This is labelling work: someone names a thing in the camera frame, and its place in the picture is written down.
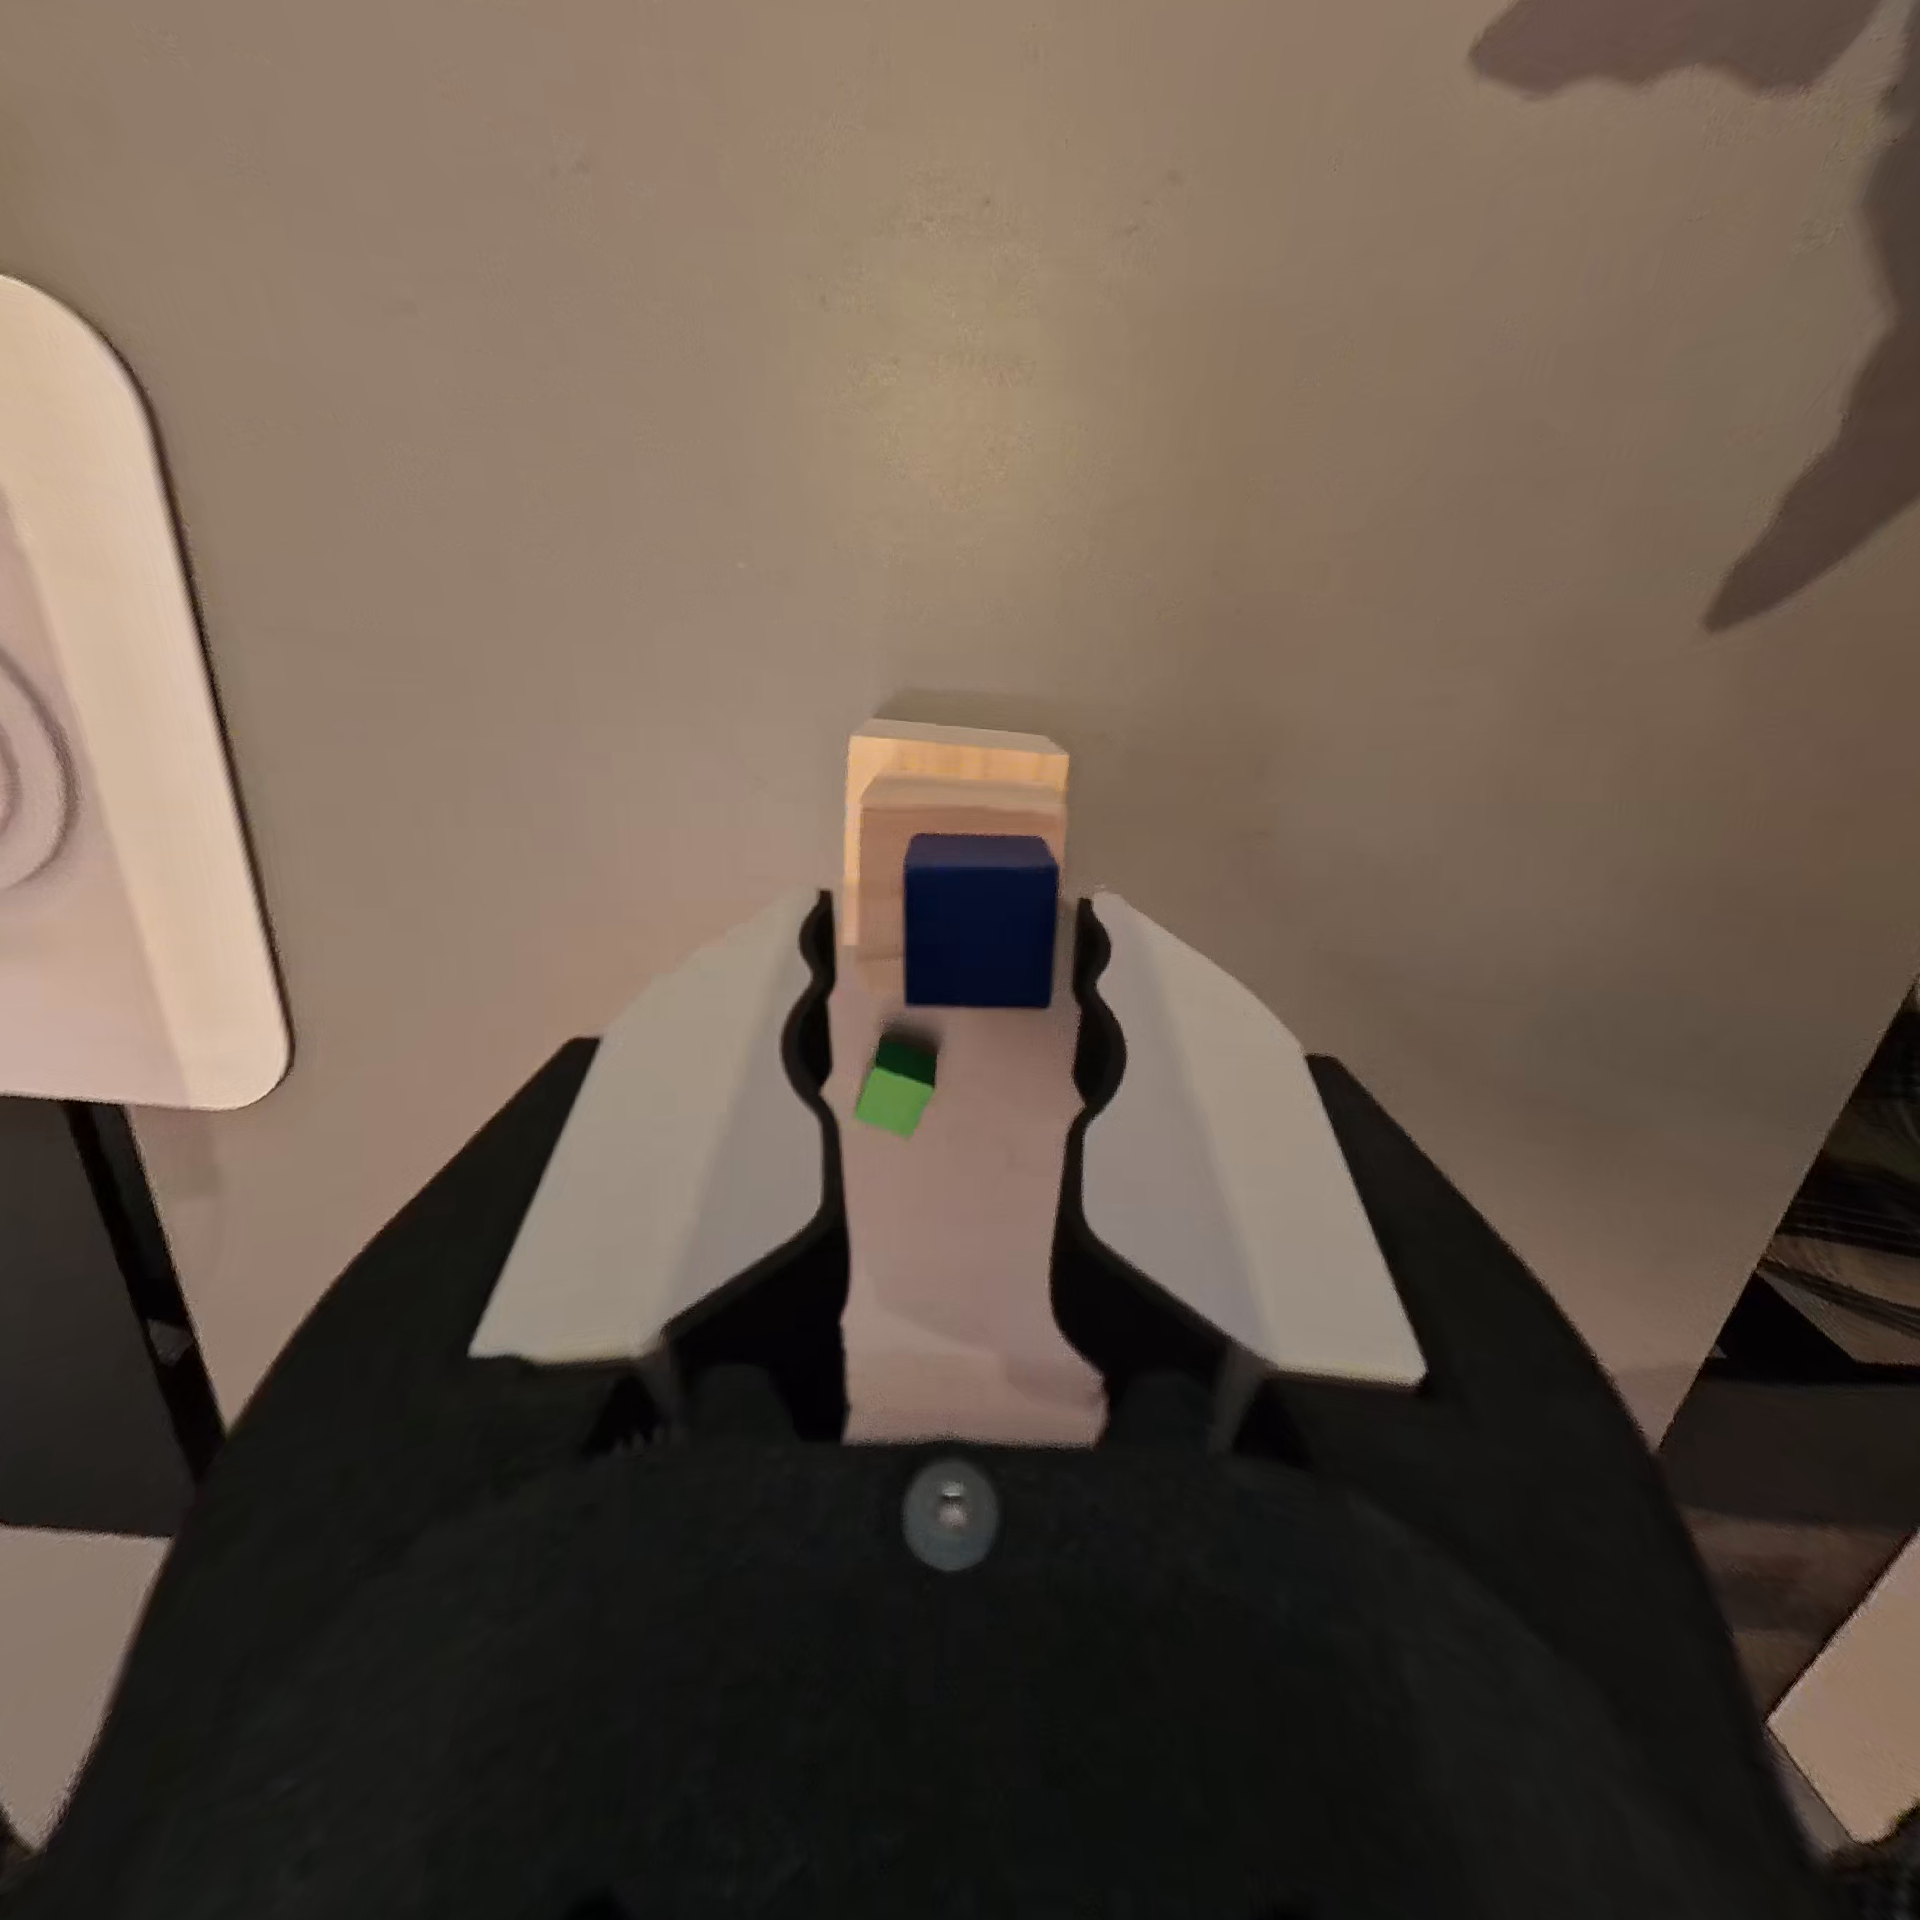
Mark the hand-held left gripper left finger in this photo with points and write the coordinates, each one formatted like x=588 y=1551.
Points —
x=660 y=1171

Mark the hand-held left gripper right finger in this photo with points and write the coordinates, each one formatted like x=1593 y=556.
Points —
x=1231 y=1185

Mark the small green wooden cube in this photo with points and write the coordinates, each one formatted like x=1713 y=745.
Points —
x=897 y=1097

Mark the blue wooden cube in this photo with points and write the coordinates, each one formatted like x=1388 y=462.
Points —
x=983 y=923

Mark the medium natural wooden cube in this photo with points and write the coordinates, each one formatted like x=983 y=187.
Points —
x=883 y=885

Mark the large natural wooden cube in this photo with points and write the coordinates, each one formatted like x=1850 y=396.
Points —
x=961 y=749

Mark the white mount plate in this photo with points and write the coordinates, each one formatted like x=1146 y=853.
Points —
x=136 y=751

